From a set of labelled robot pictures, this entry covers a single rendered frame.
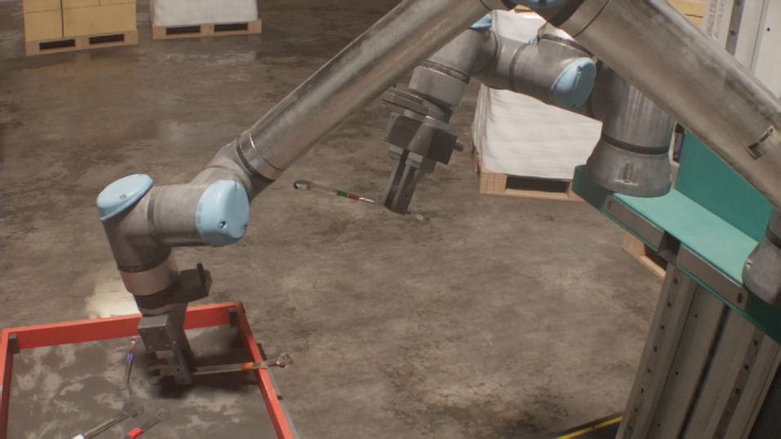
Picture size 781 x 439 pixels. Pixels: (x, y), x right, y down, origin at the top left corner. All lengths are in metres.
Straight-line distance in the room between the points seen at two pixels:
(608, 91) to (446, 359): 1.63
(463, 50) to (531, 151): 3.04
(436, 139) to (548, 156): 3.10
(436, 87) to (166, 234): 0.47
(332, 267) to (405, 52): 2.46
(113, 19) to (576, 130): 5.12
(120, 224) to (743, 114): 0.84
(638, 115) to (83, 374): 1.14
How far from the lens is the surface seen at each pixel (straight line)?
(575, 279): 3.55
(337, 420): 2.55
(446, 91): 1.18
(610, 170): 1.50
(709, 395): 1.74
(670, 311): 1.72
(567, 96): 1.21
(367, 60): 1.01
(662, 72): 0.86
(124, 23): 7.85
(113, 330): 1.39
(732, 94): 0.89
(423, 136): 1.17
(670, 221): 1.43
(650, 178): 1.50
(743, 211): 1.47
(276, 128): 1.08
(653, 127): 1.48
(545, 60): 1.22
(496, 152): 4.20
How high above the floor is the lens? 1.70
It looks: 27 degrees down
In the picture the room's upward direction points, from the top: 5 degrees clockwise
